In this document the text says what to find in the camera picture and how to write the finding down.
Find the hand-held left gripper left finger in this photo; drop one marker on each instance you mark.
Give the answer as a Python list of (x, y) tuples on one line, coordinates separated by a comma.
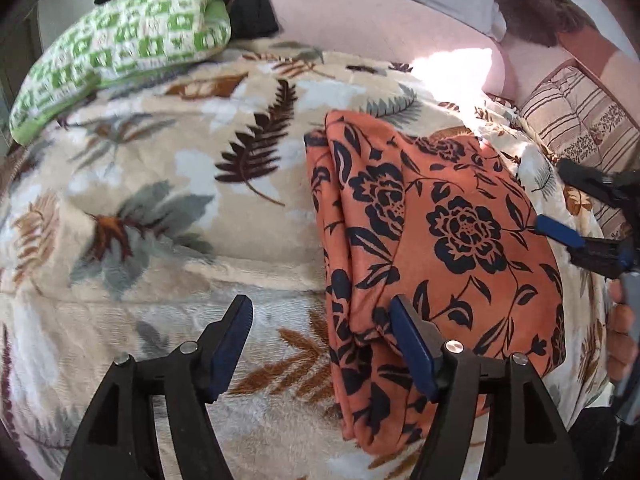
[(232, 345)]

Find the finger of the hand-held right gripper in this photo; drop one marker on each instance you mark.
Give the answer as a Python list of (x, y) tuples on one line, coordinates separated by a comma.
[(595, 177), (557, 230)]

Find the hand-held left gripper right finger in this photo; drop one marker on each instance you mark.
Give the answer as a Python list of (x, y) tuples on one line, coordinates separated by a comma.
[(412, 347)]

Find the orange floral shirt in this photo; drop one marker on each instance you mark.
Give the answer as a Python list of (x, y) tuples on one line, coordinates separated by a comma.
[(450, 270)]

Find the person's right hand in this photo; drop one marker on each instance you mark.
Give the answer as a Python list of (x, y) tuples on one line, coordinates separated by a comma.
[(617, 340)]

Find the striped floral cushion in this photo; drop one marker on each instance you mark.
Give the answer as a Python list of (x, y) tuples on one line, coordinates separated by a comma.
[(585, 115)]

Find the pink quilted cover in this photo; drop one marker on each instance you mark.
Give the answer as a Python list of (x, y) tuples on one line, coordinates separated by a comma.
[(585, 55)]

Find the leaf print blanket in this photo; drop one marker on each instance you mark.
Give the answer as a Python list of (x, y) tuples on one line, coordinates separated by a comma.
[(165, 220)]

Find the brown furry cushion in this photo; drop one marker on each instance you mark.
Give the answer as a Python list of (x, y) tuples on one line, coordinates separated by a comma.
[(540, 10)]

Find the pink bolster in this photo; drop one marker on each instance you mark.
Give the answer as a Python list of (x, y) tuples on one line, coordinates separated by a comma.
[(380, 30)]

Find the green checkered pillow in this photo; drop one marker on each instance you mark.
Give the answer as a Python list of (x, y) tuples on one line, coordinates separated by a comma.
[(125, 40)]

